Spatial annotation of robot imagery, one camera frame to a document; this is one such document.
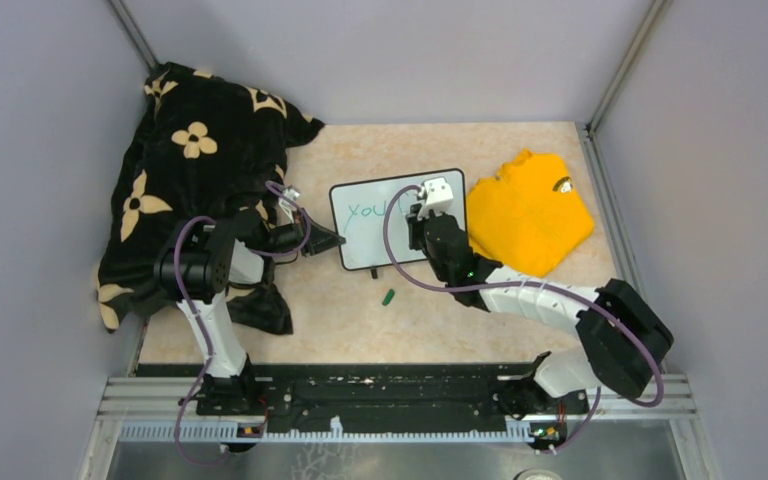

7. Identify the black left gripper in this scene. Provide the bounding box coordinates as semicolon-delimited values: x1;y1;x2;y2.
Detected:
260;207;345;256

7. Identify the black framed whiteboard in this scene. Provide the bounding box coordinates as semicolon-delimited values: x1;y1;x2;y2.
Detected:
329;168;467;271

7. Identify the green marker cap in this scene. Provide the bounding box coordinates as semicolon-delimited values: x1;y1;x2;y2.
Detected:
381;289;396;306

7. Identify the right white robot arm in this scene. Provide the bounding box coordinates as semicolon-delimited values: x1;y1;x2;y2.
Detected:
406;204;674;412

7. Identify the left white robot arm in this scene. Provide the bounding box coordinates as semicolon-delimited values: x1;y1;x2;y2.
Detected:
153;210;346;416

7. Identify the yellow folded sweatshirt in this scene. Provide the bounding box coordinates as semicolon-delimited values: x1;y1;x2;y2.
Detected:
466;149;595;277

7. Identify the black floral plush blanket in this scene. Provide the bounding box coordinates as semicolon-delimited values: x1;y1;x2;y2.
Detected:
96;62;323;331

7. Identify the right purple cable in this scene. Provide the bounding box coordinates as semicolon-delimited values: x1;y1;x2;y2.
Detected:
382;185;666;457

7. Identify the purple cable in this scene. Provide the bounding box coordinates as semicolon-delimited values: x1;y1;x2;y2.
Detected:
170;181;312;468
382;185;666;457

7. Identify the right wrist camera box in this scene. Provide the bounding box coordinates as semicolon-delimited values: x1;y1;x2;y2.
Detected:
417;177;454;220

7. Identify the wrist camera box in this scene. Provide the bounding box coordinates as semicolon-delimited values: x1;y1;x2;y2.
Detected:
278;186;300;218
417;177;454;220

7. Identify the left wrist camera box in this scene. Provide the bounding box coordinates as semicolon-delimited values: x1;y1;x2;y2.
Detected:
278;186;300;218

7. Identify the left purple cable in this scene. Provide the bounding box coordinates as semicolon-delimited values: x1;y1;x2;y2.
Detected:
170;181;312;468

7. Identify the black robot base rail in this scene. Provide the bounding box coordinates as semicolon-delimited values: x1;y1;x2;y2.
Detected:
112;362;591;444

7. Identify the aluminium frame post left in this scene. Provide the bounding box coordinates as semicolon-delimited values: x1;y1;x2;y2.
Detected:
104;0;159;72

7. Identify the aluminium frame post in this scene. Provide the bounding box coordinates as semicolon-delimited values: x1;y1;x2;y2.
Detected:
587;0;673;138
104;0;159;72

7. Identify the aluminium frame post right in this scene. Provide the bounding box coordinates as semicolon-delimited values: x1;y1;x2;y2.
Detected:
587;0;673;138

